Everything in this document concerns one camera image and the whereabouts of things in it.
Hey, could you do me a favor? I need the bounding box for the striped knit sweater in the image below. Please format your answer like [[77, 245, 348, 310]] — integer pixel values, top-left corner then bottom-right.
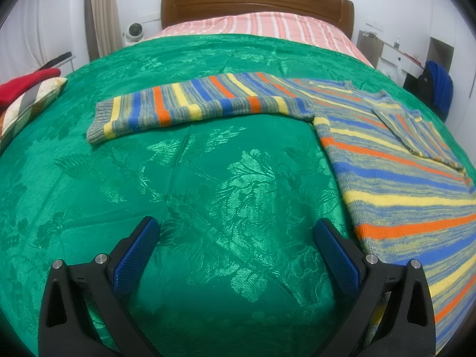
[[86, 73, 475, 356]]

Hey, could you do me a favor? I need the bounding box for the green floral bedspread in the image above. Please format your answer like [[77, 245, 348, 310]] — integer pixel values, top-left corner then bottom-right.
[[1, 35, 475, 356]]

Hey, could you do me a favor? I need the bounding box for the striped cushion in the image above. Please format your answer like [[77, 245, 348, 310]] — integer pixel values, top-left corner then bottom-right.
[[1, 76, 68, 153]]

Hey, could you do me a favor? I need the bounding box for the black jacket on chair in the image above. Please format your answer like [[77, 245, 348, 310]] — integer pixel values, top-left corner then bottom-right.
[[403, 68, 448, 122]]

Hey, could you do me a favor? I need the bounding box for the blue garment on chair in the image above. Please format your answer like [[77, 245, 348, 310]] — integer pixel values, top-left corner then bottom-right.
[[425, 60, 453, 122]]

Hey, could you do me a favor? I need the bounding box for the red knit hat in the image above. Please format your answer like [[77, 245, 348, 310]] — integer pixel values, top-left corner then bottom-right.
[[0, 68, 61, 111]]

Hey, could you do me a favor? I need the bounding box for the white bedside desk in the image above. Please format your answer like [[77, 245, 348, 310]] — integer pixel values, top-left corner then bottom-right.
[[357, 31, 424, 87]]

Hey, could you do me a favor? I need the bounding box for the black remote on cabinet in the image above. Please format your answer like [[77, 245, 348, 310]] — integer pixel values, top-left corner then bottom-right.
[[38, 52, 73, 71]]

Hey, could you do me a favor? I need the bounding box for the beige curtain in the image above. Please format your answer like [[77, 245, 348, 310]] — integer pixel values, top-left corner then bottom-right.
[[85, 0, 123, 61]]

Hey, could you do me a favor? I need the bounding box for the pink striped bed sheet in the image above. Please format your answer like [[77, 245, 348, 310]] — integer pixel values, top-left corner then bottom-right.
[[157, 11, 370, 65]]

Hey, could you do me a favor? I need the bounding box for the brown wooden headboard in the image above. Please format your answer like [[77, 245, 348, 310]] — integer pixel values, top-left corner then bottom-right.
[[161, 0, 354, 38]]

